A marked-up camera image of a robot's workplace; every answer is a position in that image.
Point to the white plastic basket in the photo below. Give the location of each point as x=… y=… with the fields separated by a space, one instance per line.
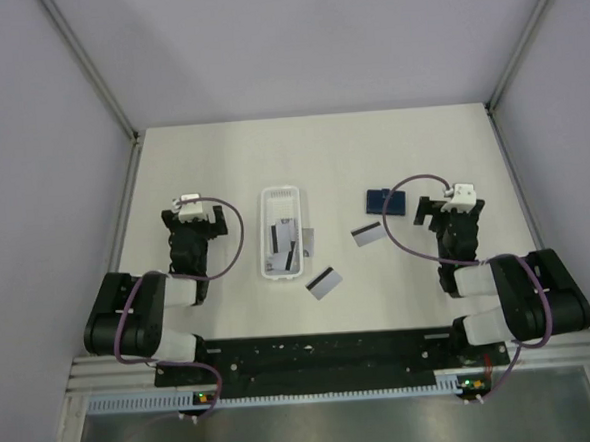
x=279 y=202

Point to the left aluminium frame post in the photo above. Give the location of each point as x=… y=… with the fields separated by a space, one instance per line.
x=86 y=64

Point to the blue card holder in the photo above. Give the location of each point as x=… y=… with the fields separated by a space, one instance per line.
x=377 y=198

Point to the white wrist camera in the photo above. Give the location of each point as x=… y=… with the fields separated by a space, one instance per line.
x=188 y=208
x=460 y=197

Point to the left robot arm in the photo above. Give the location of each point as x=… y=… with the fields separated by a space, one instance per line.
x=129 y=311

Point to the grey slotted cable duct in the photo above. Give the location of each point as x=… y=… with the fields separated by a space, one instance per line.
x=195 y=402

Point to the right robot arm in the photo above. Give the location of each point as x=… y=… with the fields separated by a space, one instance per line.
x=536 y=292

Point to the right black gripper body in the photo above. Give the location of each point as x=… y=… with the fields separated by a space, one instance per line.
x=442 y=220

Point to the right aluminium frame post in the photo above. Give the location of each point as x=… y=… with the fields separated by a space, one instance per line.
x=518 y=53

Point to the upper cards in basket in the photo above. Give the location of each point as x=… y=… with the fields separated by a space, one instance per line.
x=283 y=235

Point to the aluminium frame post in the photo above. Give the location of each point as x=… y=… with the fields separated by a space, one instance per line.
x=86 y=64
x=518 y=53

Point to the lower cards in basket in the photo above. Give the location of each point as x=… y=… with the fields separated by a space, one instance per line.
x=283 y=262

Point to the silver card black stripe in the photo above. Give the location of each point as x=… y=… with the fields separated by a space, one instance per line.
x=324 y=283

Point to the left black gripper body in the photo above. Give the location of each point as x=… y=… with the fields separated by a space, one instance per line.
x=202 y=230

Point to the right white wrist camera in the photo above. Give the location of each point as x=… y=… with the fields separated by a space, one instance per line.
x=460 y=197

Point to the cards in basket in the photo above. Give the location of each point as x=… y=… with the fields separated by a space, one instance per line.
x=283 y=235
x=283 y=262

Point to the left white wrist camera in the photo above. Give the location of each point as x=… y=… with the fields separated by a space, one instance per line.
x=188 y=208

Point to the silver card near holder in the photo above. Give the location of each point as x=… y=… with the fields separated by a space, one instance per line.
x=368 y=234

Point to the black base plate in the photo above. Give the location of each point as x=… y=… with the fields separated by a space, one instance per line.
x=335 y=362

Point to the diamond print silver card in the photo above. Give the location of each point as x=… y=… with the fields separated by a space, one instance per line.
x=308 y=236

